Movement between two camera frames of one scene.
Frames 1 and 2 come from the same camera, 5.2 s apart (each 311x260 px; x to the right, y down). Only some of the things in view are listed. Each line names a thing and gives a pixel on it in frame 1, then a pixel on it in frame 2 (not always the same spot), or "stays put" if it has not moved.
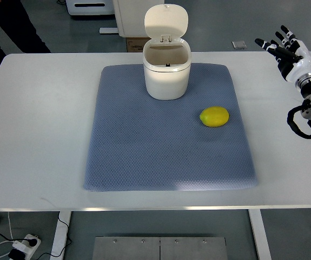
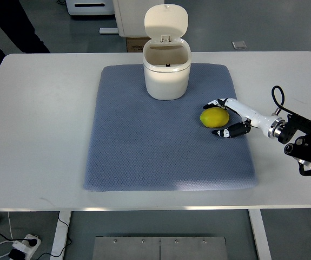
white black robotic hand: x=295 y=62 → x=272 y=127
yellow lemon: x=214 y=116 stays put
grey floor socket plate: x=239 y=45 stays put
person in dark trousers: x=11 y=18 stays put
